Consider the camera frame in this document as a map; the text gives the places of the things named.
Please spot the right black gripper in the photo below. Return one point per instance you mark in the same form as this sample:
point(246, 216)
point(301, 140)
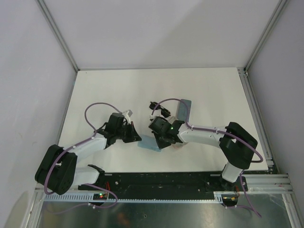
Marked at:
point(160, 144)

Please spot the right aluminium frame post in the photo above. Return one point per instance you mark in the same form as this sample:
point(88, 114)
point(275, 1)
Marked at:
point(276, 15)

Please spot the white slotted cable duct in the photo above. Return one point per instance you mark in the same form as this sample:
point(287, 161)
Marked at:
point(187, 197)

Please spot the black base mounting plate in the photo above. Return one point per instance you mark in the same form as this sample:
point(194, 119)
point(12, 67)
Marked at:
point(166, 182)

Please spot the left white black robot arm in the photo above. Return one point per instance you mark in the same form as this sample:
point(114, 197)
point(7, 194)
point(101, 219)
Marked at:
point(59, 169)

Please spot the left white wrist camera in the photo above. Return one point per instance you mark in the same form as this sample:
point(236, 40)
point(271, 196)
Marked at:
point(127, 115)

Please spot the aluminium frame post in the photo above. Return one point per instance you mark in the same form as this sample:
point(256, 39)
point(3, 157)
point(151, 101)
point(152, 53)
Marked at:
point(276, 15)
point(57, 33)

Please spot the pink glasses case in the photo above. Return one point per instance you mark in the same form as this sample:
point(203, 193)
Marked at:
point(177, 145)

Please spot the brown thin-frame glasses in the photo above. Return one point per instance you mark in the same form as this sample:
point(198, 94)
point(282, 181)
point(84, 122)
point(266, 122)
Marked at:
point(159, 110)

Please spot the left aluminium frame post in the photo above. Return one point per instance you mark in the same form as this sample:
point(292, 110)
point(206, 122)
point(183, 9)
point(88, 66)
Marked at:
point(57, 33)

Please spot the blue-grey glasses case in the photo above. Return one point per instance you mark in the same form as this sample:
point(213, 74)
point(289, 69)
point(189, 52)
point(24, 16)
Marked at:
point(183, 109)

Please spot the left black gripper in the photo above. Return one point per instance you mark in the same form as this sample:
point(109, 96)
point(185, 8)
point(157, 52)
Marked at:
point(133, 136)

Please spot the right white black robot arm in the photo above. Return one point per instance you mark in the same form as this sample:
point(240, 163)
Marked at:
point(235, 142)

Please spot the small blue cloth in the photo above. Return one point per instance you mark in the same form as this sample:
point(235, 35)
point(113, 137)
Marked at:
point(149, 143)

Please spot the small circuit board with leds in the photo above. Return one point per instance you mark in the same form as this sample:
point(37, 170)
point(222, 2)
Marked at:
point(100, 196)

